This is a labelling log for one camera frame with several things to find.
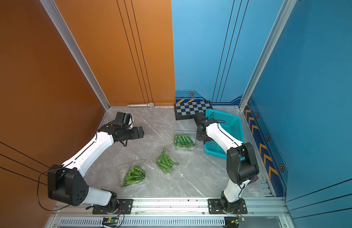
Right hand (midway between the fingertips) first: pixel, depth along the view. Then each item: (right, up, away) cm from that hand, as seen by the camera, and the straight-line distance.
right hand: (204, 137), depth 91 cm
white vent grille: (-33, -39, -22) cm, 56 cm away
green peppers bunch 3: (-42, -20, -11) cm, 48 cm away
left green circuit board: (-52, -41, -19) cm, 69 cm away
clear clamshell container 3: (-42, -20, -10) cm, 48 cm away
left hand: (-42, +4, -5) cm, 42 cm away
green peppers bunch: (-13, -3, +3) cm, 14 cm away
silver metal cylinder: (-41, +24, +29) cm, 55 cm away
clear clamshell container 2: (-32, -13, -5) cm, 34 cm away
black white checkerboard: (-11, +19, +22) cm, 30 cm away
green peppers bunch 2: (-25, -14, -6) cm, 29 cm away
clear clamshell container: (-6, +1, +11) cm, 13 cm away
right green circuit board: (+14, -38, -22) cm, 46 cm away
